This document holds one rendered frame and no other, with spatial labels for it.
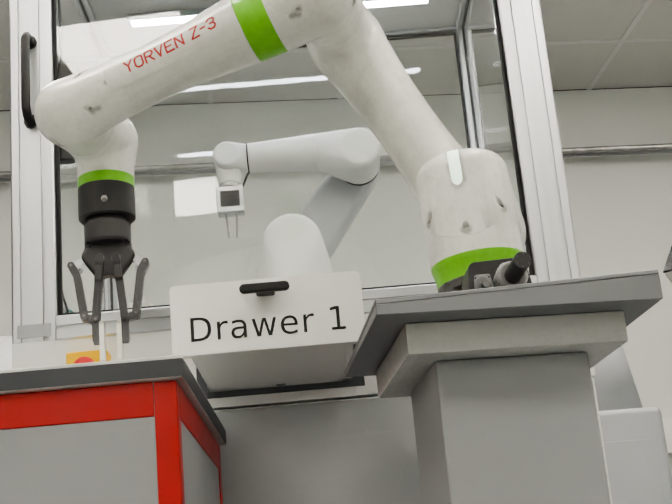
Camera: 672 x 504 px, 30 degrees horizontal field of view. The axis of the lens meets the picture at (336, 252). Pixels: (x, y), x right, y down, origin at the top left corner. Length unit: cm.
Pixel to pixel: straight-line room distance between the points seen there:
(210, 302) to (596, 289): 62
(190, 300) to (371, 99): 42
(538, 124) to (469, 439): 94
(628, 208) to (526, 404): 441
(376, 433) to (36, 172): 79
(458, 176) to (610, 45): 408
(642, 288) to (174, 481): 63
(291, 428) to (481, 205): 67
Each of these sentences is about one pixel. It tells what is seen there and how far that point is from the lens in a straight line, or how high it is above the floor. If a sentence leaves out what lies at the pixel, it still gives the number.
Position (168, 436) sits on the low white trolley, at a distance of 161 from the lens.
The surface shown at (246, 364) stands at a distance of 204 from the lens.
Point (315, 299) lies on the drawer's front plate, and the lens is 189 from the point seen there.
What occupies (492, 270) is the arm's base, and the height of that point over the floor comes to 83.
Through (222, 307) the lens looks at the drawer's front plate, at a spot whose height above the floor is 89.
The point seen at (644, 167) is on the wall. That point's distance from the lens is 608.
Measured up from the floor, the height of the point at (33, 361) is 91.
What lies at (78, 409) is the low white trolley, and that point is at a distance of 163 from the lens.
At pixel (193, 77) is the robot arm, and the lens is 194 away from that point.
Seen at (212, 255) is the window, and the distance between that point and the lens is 229.
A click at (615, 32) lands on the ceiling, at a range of 565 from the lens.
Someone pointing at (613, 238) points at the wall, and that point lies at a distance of 591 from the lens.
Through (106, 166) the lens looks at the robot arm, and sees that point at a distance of 206.
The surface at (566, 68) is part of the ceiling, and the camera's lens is 590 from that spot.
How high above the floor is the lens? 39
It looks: 17 degrees up
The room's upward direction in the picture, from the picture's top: 5 degrees counter-clockwise
